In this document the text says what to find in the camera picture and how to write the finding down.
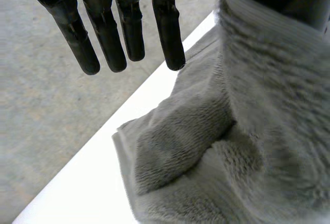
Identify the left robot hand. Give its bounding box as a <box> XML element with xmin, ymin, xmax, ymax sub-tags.
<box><xmin>12</xmin><ymin>0</ymin><xmax>330</xmax><ymax>76</ymax></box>

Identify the grey towel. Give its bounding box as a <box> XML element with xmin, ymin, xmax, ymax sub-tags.
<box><xmin>111</xmin><ymin>0</ymin><xmax>330</xmax><ymax>224</ymax></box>

